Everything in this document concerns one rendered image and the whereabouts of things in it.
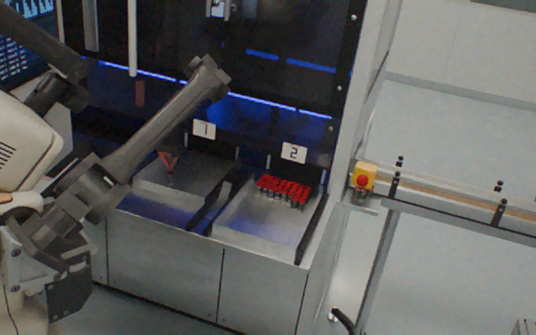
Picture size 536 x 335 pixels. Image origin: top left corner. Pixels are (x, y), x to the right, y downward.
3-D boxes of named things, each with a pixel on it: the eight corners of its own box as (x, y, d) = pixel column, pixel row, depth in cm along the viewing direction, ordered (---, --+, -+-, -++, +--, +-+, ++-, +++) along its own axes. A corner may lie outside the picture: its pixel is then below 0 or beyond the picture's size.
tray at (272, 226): (252, 181, 173) (253, 173, 172) (321, 201, 168) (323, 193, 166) (211, 232, 144) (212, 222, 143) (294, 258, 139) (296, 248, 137)
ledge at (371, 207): (348, 188, 182) (349, 183, 181) (381, 197, 179) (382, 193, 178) (341, 207, 170) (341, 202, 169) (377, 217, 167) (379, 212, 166)
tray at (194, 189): (180, 146, 190) (180, 138, 188) (242, 163, 184) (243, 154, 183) (132, 185, 161) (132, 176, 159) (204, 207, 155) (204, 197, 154)
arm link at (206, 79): (214, 36, 103) (247, 71, 105) (196, 60, 115) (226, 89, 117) (52, 188, 85) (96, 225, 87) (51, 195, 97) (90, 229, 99)
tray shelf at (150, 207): (168, 147, 192) (168, 142, 191) (340, 194, 177) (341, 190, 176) (93, 207, 151) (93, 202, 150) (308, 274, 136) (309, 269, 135)
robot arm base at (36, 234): (3, 220, 86) (29, 256, 79) (38, 186, 88) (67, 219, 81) (37, 240, 93) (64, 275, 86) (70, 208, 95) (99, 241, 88)
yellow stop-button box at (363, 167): (354, 175, 171) (357, 157, 167) (373, 180, 169) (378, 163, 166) (350, 185, 164) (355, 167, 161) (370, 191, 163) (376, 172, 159)
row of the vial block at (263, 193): (255, 193, 166) (257, 181, 164) (305, 207, 162) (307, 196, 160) (253, 196, 164) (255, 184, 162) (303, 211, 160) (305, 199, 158)
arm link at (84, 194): (46, 208, 85) (70, 229, 86) (89, 167, 87) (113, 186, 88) (53, 206, 93) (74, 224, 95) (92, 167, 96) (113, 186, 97)
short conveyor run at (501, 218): (342, 197, 179) (352, 161, 171) (350, 179, 192) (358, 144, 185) (540, 252, 165) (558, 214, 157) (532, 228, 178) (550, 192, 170)
